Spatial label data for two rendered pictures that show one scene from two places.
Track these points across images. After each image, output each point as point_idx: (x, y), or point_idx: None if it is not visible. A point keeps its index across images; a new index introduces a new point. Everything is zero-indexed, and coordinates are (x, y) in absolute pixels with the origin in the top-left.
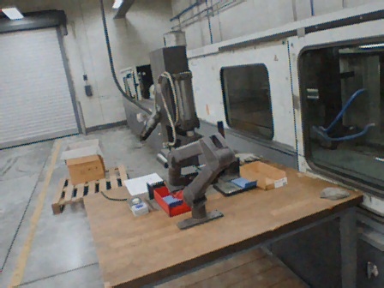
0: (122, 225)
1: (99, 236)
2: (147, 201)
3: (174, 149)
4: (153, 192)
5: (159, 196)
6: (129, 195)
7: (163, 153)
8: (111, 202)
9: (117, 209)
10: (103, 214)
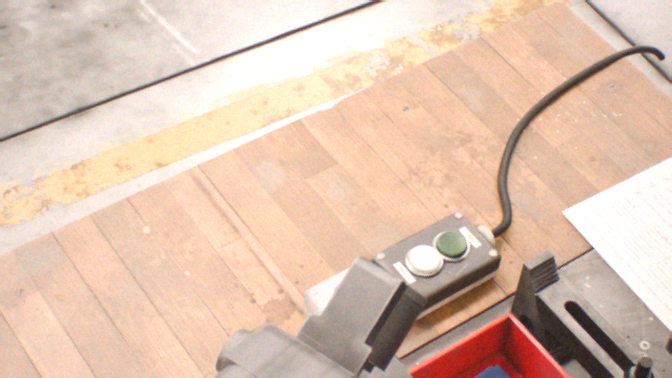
0: (210, 281)
1: (123, 224)
2: (493, 308)
3: (223, 357)
4: (528, 315)
5: (414, 368)
6: (565, 199)
7: (338, 290)
8: (479, 145)
9: (393, 204)
10: (340, 161)
